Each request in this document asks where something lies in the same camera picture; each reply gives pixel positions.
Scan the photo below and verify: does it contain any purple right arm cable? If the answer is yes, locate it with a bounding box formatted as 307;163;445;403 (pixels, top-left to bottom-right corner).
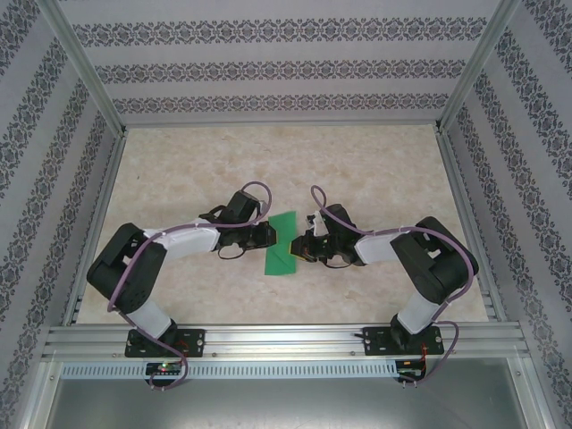
311;185;475;390

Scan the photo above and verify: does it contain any grey metal shelf panel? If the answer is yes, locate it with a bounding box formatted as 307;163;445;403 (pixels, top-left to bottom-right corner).
39;378;549;429

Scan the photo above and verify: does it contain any green square paper sheet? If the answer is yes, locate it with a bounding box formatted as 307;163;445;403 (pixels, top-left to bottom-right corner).
262;209;299;277

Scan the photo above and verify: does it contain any aluminium side rail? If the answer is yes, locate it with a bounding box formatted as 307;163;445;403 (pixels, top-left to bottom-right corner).
62;129;129;325
435;127;509;323

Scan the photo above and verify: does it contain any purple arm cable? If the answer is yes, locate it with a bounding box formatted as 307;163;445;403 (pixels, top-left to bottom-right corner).
311;185;475;390
108;181;273;390

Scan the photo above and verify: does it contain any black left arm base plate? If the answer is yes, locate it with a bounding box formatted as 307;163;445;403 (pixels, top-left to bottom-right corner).
124;328;206;358

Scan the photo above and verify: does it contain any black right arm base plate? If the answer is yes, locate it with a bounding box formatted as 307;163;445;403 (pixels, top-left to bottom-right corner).
362;325;446;358

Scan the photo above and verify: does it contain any aluminium frame post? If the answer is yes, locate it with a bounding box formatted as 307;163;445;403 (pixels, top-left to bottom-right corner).
435;0;522;133
42;0;129;135

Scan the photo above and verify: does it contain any small circuit board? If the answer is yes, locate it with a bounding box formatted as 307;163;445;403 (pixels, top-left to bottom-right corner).
396;358;426;375

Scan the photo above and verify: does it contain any slotted grey cable duct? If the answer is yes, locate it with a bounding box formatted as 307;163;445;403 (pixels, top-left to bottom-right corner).
60;360;400;381

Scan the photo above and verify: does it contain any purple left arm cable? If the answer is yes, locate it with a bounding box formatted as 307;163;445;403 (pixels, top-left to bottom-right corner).
108;181;273;390

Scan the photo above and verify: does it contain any aluminium mounting rail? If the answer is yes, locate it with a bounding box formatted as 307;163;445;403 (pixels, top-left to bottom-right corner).
42;324;533;362

